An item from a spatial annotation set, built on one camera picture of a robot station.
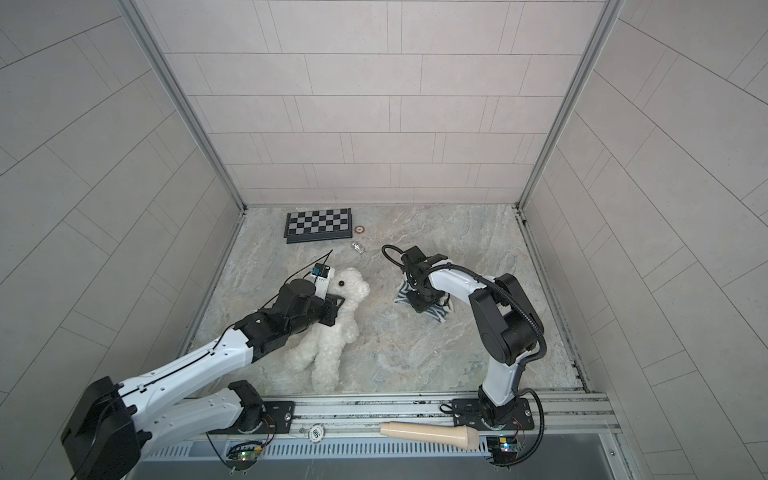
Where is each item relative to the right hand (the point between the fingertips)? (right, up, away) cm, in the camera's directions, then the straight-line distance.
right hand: (421, 304), depth 92 cm
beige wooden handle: (+4, -23, -25) cm, 34 cm away
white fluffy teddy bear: (-26, -6, -18) cm, 33 cm away
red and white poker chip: (-22, +23, +17) cm, 36 cm away
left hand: (-20, +5, -13) cm, 24 cm away
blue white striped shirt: (+5, -1, -5) cm, 7 cm away
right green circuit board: (+17, -27, -24) cm, 40 cm away
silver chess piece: (-22, +18, +10) cm, 30 cm away
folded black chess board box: (-36, +25, +13) cm, 46 cm away
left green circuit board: (-40, -26, -28) cm, 55 cm away
